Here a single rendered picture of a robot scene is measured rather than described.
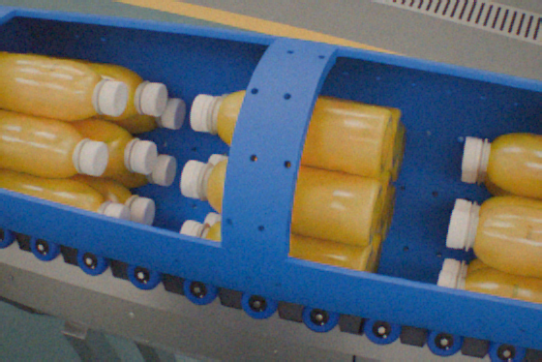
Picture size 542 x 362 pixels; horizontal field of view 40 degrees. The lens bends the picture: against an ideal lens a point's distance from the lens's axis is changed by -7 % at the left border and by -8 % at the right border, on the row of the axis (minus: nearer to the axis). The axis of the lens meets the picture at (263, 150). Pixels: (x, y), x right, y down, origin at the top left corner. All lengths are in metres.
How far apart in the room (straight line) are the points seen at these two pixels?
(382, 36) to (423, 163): 1.67
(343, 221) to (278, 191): 0.08
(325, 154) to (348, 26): 1.89
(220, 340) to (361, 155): 0.35
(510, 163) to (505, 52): 1.79
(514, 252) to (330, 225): 0.19
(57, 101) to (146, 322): 0.33
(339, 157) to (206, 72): 0.28
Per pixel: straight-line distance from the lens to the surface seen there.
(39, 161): 0.92
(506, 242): 0.78
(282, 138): 0.75
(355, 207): 0.79
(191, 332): 1.04
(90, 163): 0.90
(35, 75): 0.93
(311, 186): 0.80
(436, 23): 2.70
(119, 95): 0.90
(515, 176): 0.85
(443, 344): 0.91
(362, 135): 0.79
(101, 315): 1.10
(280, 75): 0.78
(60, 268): 1.08
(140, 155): 0.95
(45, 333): 2.14
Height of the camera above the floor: 1.79
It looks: 50 degrees down
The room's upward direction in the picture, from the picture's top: 9 degrees counter-clockwise
